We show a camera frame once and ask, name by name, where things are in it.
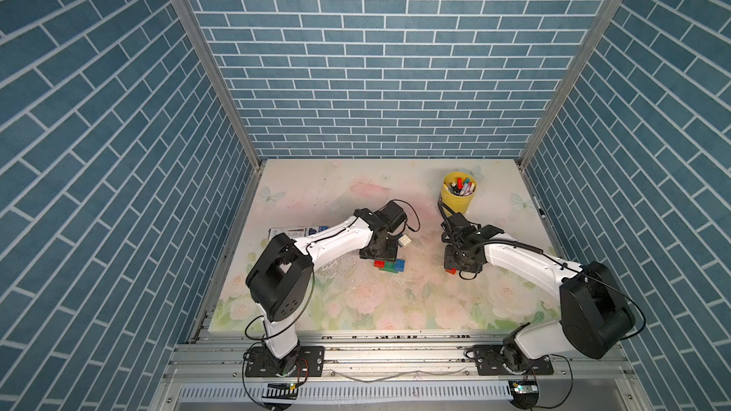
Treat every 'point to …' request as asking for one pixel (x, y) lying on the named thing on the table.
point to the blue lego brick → (400, 265)
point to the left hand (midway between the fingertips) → (392, 258)
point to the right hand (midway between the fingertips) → (454, 264)
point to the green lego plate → (389, 265)
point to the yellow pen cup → (457, 191)
